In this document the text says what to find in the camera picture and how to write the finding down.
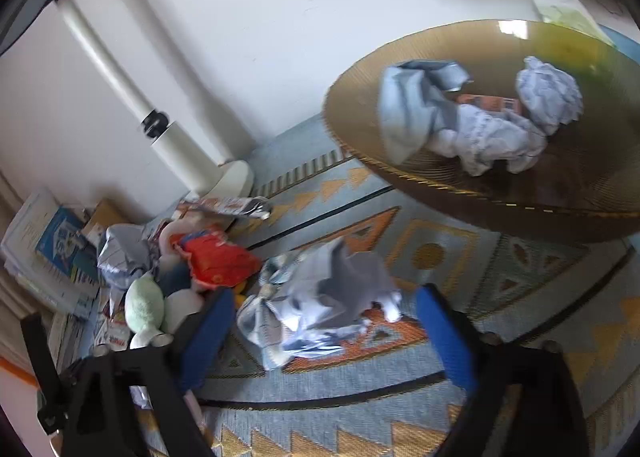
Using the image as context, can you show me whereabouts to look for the white paper ball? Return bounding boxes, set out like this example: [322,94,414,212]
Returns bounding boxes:
[426,104,547,176]

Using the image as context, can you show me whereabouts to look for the stack of books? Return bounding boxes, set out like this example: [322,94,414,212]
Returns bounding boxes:
[0,186,101,363]

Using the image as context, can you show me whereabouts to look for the blue cover book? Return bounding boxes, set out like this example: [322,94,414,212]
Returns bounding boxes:
[36,206,99,298]

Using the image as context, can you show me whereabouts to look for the patterned blue orange rug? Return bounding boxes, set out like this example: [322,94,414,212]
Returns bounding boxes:
[134,113,640,457]

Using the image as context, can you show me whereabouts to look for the red snack bag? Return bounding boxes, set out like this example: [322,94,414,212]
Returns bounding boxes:
[169,228,262,290]

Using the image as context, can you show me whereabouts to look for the wooden organizer box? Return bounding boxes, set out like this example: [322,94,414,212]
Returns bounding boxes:
[81,199,129,248]

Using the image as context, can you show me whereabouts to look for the brown woven basket bowl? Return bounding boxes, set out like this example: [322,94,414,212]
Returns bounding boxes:
[323,20,639,243]

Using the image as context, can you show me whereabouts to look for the white desk lamp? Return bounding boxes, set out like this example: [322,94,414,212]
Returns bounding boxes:
[55,0,254,197]

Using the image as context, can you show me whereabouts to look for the orange snack packet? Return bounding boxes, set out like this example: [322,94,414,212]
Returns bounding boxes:
[457,94,522,116]

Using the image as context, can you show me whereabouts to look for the crumpled paper in bowl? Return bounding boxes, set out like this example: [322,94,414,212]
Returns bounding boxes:
[515,56,584,136]

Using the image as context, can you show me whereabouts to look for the green tissue pack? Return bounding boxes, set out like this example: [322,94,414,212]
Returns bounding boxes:
[533,0,614,46]

